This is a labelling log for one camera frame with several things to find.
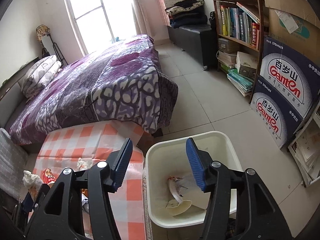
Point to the orange white checkered tablecloth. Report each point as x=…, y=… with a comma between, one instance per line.
x=92, y=143

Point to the dark wooden bed headboard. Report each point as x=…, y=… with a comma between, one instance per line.
x=11, y=95

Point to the white floral paper cup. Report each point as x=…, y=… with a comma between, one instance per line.
x=185, y=194

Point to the red crushed paper cup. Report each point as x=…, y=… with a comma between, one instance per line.
x=48, y=177

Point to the dark storage bench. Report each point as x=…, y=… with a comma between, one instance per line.
x=199, y=41

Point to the white plastic trash bin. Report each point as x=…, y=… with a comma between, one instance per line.
x=168, y=159

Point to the tissue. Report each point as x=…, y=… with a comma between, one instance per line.
x=32, y=182
x=84, y=164

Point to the stack of papers right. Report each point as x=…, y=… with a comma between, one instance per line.
x=305, y=150

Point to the upper Ganten water carton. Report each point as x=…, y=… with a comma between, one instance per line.
x=292, y=74

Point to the ganten water carton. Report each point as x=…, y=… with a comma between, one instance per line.
x=279, y=117
x=292, y=74

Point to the white box on shelf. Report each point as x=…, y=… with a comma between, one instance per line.
x=246, y=64

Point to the patterned pillow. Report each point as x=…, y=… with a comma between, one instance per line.
x=39, y=76

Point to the pile of folded clothes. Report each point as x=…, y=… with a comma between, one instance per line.
x=186, y=12

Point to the brown cardboard box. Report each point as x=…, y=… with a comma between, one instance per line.
x=294, y=23

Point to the purple patterned bed quilt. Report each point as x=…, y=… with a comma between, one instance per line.
x=125, y=83

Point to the pink curtain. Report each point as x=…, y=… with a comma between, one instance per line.
x=142, y=17

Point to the window with white frame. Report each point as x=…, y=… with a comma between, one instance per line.
x=98, y=24

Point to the black coat stand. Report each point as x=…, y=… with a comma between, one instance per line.
x=48, y=46

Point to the crumpled white paper ball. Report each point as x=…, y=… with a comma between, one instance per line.
x=84, y=204

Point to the lower Ganten water carton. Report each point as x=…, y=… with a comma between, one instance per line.
x=279, y=117

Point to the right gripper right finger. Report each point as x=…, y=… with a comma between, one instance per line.
x=258, y=215

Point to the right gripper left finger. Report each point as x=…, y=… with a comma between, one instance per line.
x=59, y=213

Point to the wooden bookshelf with books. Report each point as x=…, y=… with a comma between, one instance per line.
x=240, y=26

